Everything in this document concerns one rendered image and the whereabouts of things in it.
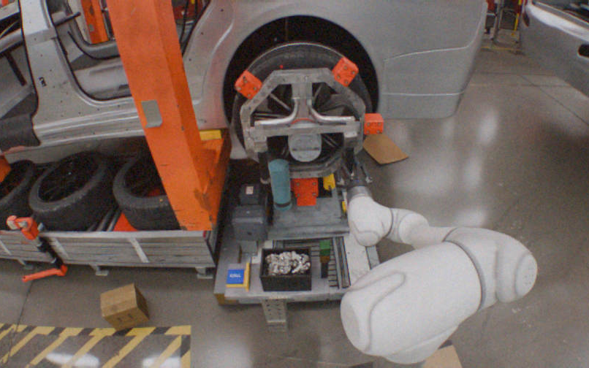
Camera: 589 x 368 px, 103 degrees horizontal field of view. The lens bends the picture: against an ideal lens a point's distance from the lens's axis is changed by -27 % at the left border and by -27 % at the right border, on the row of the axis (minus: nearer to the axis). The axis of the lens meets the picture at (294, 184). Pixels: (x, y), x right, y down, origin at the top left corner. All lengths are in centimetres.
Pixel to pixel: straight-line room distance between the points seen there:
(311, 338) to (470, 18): 179
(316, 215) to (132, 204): 105
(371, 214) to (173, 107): 74
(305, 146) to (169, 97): 56
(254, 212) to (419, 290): 134
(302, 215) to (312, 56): 94
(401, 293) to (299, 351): 129
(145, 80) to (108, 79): 167
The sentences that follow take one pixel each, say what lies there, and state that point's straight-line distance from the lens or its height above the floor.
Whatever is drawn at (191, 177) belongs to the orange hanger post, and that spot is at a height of 83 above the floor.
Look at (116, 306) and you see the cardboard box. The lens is 189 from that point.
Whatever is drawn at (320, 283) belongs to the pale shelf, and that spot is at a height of 45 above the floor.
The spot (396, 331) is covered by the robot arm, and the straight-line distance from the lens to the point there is 45.
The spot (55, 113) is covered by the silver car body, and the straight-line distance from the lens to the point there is 219.
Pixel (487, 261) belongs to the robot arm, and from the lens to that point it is 52.
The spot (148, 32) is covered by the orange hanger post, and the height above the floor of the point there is 142.
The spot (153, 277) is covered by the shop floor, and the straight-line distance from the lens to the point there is 213.
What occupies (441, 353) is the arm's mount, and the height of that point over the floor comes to 40.
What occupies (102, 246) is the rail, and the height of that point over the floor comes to 31.
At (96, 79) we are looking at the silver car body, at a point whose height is 89.
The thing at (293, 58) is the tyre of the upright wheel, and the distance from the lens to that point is 139.
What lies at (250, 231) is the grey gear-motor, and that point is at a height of 34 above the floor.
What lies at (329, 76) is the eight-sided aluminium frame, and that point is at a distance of 133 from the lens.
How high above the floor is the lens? 160
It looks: 40 degrees down
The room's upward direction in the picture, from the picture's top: 4 degrees counter-clockwise
